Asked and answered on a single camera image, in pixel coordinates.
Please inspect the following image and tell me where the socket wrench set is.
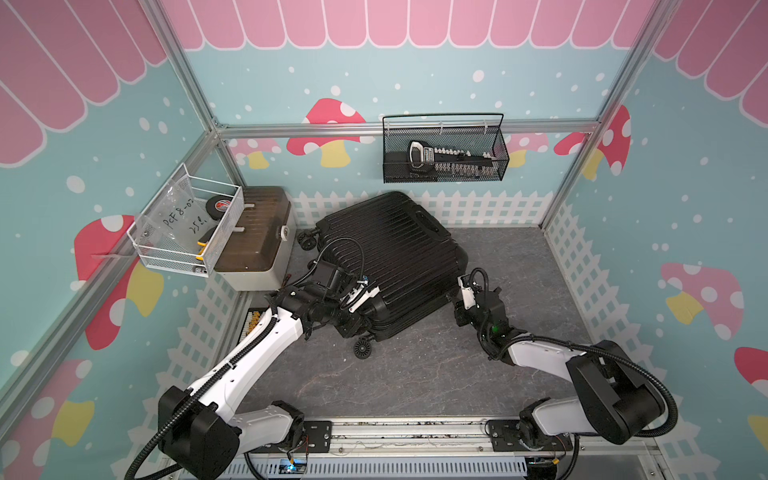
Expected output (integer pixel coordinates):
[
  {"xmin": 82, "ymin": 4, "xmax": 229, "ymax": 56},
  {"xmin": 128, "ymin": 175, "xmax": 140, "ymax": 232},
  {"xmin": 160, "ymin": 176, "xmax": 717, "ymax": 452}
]
[{"xmin": 406, "ymin": 141, "xmax": 498, "ymax": 178}]

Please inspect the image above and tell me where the small green circuit board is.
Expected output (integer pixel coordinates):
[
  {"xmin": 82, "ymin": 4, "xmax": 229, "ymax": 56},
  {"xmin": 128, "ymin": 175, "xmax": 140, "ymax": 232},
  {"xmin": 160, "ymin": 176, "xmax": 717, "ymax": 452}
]
[{"xmin": 278, "ymin": 459, "xmax": 308, "ymax": 475}]

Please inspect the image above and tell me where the black wire mesh basket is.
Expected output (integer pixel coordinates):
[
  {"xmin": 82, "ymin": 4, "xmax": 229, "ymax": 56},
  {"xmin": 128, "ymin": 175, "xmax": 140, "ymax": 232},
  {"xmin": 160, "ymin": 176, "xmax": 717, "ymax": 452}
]
[{"xmin": 381, "ymin": 113, "xmax": 509, "ymax": 183}]

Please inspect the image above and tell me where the black connector board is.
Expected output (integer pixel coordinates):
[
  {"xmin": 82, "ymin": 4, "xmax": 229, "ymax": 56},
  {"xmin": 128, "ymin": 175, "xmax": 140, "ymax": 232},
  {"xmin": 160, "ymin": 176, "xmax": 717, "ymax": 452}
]
[{"xmin": 239, "ymin": 307, "xmax": 266, "ymax": 341}]

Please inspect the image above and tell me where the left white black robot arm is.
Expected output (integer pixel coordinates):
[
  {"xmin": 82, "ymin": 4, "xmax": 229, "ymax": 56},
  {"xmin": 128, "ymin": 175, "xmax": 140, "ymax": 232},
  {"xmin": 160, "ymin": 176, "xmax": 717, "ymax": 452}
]
[{"xmin": 125, "ymin": 256, "xmax": 380, "ymax": 479}]

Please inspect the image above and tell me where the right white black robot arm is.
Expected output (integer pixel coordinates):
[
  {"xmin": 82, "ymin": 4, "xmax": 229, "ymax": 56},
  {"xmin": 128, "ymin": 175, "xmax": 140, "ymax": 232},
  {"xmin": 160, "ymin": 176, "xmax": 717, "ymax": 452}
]
[{"xmin": 454, "ymin": 268, "xmax": 679, "ymax": 450}]

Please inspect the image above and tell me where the black hard-shell suitcase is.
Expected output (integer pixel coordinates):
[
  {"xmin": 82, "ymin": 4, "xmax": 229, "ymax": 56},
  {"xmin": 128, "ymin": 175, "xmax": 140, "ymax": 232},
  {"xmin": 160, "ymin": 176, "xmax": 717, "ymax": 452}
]
[{"xmin": 297, "ymin": 192, "xmax": 468, "ymax": 359}]

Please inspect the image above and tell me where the beige box brown lid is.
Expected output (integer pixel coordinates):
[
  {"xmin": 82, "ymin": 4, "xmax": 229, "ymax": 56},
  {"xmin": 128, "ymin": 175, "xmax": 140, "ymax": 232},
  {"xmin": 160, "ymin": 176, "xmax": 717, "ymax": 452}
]
[{"xmin": 214, "ymin": 186, "xmax": 296, "ymax": 292}]

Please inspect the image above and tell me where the yellow black tool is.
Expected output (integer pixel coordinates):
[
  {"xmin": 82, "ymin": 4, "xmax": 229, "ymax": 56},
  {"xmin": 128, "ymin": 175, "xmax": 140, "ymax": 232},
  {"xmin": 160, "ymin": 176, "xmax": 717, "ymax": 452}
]
[{"xmin": 195, "ymin": 241, "xmax": 207, "ymax": 261}]

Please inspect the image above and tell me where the black tape roll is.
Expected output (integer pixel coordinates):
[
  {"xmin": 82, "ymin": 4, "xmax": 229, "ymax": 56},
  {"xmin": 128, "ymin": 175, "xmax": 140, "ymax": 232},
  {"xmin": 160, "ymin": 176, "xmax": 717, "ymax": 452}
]
[{"xmin": 205, "ymin": 195, "xmax": 232, "ymax": 221}]

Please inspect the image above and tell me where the clear plastic wall bin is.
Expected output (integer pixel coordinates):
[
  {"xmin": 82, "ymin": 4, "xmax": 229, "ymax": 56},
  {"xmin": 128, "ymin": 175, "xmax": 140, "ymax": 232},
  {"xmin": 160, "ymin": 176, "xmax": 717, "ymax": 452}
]
[{"xmin": 127, "ymin": 164, "xmax": 244, "ymax": 277}]

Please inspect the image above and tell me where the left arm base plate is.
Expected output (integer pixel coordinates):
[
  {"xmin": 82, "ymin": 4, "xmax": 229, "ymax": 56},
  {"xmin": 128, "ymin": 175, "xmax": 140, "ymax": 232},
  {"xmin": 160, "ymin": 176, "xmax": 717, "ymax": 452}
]
[{"xmin": 280, "ymin": 421, "xmax": 333, "ymax": 455}]

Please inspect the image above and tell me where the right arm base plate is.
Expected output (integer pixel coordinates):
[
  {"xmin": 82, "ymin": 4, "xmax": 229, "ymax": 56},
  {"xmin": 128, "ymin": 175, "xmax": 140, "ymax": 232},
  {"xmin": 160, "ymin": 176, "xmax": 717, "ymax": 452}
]
[{"xmin": 485, "ymin": 419, "xmax": 573, "ymax": 453}]

